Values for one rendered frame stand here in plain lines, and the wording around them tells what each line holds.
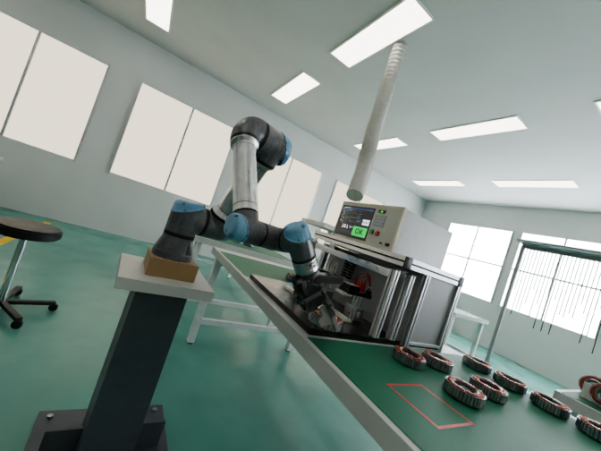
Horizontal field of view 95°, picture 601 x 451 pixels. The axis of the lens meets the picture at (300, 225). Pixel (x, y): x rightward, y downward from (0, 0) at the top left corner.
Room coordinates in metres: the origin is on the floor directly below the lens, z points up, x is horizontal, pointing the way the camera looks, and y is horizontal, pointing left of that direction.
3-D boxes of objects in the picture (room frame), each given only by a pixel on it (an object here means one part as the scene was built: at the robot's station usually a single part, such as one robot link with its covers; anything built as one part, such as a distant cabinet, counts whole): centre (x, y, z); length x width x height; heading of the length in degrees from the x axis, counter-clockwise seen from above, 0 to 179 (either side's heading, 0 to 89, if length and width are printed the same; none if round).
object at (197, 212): (1.10, 0.44, 0.98); 0.13 x 0.12 x 0.14; 134
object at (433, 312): (1.24, -0.69, 0.91); 0.28 x 0.03 x 0.32; 120
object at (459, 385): (0.85, -0.64, 0.77); 0.11 x 0.11 x 0.04
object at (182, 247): (1.10, 0.44, 0.86); 0.15 x 0.15 x 0.10
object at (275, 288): (1.34, -0.19, 0.76); 0.64 x 0.47 x 0.02; 30
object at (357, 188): (2.73, -0.39, 2.42); 0.43 x 0.31 x 1.79; 30
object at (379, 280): (1.45, -0.40, 0.92); 0.66 x 0.01 x 0.30; 30
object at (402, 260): (1.49, -0.46, 1.09); 0.68 x 0.44 x 0.05; 30
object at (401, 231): (1.48, -0.47, 1.22); 0.44 x 0.39 x 0.20; 30
